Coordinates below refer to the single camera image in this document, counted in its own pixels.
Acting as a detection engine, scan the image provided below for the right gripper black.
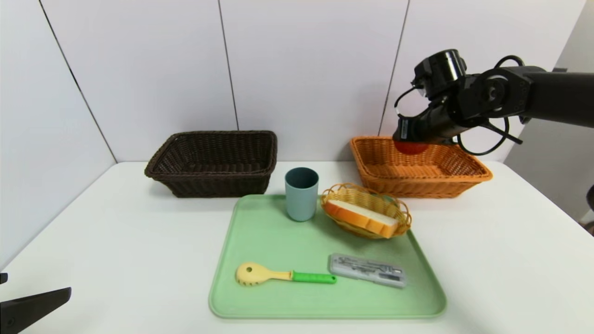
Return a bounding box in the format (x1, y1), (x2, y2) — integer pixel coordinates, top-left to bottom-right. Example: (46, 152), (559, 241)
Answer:
(392, 103), (456, 145)

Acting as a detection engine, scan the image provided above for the red apple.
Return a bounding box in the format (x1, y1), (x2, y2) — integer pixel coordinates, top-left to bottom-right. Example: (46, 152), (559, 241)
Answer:
(394, 141), (430, 155)

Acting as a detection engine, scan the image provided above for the blue-grey plastic cup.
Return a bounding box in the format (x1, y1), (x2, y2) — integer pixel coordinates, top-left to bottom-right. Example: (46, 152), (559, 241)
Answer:
(284, 167), (320, 222)

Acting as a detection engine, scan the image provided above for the grey cutlery case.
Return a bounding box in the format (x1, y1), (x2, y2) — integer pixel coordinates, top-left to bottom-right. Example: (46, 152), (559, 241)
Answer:
(329, 253), (407, 289)

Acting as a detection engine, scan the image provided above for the yellow pasta spoon green handle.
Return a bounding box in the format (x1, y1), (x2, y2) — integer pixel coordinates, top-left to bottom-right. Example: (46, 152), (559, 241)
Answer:
(235, 262), (337, 287)

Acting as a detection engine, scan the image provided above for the orange wicker basket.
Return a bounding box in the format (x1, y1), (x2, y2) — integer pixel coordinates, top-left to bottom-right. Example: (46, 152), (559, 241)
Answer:
(349, 136), (493, 199)

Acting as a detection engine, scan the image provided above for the small yellow wicker basket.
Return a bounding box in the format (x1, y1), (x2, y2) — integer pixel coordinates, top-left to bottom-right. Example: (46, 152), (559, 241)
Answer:
(321, 183), (413, 240)

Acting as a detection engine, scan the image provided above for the dark brown wicker basket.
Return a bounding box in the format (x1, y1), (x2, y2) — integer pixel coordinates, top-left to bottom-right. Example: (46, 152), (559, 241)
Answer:
(144, 131), (278, 199)

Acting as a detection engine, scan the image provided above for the slice of white bread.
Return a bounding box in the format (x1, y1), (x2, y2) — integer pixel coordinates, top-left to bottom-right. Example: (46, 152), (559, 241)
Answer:
(324, 199), (400, 238)

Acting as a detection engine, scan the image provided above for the light green plastic tray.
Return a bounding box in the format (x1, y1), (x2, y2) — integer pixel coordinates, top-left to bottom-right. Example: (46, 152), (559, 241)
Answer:
(209, 194), (447, 320)

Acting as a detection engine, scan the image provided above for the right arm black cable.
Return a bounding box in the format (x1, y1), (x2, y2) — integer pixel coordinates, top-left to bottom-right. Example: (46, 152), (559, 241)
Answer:
(394, 55), (525, 156)

